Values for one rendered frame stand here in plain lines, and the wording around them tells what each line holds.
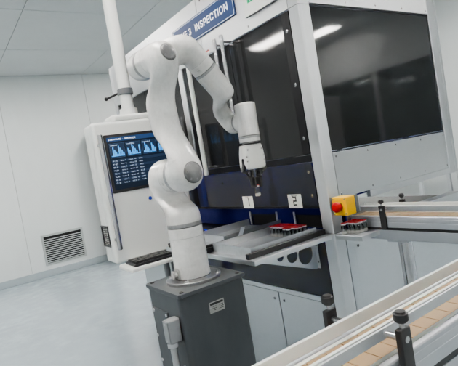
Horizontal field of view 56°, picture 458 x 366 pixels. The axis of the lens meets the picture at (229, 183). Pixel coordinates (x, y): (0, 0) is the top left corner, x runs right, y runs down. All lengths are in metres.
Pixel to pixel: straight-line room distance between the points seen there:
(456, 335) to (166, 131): 1.01
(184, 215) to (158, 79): 0.45
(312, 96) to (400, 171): 0.63
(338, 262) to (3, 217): 5.59
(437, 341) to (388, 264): 1.33
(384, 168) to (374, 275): 0.47
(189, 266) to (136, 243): 0.96
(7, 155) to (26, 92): 0.96
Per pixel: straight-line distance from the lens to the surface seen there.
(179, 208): 1.45
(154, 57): 1.42
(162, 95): 1.45
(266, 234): 1.95
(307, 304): 2.03
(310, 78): 1.77
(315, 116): 1.75
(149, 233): 2.42
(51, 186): 6.91
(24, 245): 6.86
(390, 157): 2.09
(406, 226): 1.71
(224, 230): 2.23
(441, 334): 0.77
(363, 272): 1.94
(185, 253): 1.45
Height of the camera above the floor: 1.24
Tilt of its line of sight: 3 degrees down
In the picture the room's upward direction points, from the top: 10 degrees counter-clockwise
